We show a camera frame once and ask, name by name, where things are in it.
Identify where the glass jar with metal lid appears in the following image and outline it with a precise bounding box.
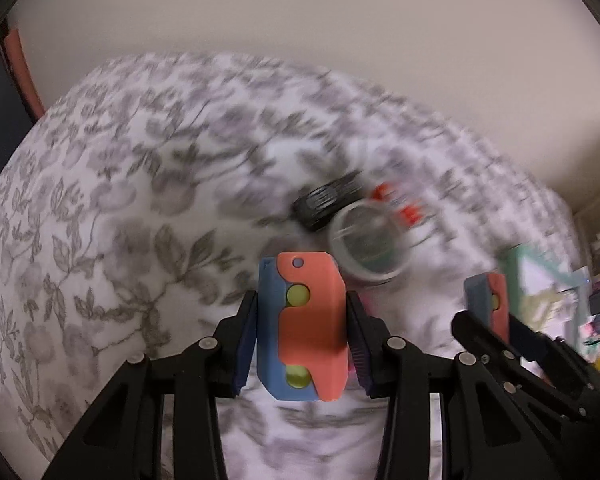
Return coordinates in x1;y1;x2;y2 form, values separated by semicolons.
328;200;415;283

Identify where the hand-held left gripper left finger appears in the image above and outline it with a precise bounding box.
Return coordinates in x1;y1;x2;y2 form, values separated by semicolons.
42;290;259;480

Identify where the large orange blue fidget toy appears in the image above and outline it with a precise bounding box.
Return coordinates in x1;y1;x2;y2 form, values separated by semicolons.
257;251;351;402

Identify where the red white tube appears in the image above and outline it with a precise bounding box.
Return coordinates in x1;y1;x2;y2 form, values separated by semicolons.
370;180;426;228

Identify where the black car key fob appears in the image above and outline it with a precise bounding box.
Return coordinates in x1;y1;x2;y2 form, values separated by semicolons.
292;172;363;233

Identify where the green tray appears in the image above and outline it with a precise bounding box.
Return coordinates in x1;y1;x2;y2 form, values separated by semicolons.
497;242;596;361

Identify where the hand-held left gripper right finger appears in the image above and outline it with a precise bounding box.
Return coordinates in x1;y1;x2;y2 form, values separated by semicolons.
345;291;546;480

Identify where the small orange blue fidget toy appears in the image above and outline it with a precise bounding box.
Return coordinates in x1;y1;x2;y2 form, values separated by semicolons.
464;272;511;356

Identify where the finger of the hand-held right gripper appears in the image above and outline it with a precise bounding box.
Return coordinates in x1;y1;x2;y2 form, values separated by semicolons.
507;312;600;398
452;311;591;418

